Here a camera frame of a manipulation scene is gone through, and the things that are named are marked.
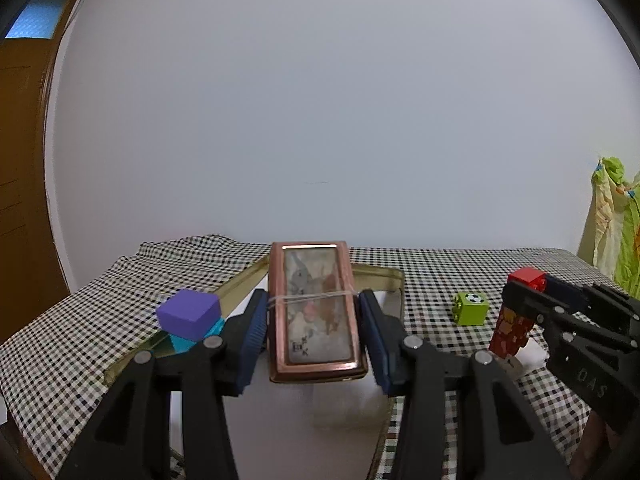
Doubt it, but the purple block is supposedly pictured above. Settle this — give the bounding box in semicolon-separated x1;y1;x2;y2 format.
156;288;222;341

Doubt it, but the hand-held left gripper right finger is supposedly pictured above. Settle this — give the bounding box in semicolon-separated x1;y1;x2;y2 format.
357;287;573;480

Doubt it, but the wooden door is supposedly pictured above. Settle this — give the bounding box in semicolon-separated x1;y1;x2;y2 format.
0;0;83;346

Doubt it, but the person's right hand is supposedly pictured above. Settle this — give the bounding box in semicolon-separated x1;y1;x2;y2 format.
570;405;623;480

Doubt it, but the green gold tin box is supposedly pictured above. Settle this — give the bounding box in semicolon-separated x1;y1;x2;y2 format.
102;252;407;480

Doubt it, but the checkered tablecloth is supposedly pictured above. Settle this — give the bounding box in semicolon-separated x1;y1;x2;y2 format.
0;234;640;480

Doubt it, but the yellow green cloth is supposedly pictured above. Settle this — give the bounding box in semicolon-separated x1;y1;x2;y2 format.
577;156;640;303

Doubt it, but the green building block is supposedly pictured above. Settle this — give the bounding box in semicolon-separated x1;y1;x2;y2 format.
452;291;490;327

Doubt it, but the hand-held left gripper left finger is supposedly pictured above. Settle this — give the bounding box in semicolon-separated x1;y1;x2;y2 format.
57;287;271;480

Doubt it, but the cyan building block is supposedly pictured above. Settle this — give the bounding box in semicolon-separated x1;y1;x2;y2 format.
167;317;227;357

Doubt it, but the copper case with rubber band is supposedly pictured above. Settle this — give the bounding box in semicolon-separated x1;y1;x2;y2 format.
268;241;370;385

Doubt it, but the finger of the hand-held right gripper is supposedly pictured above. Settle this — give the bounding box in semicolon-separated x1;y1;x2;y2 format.
504;281;629;352
545;274;640;334

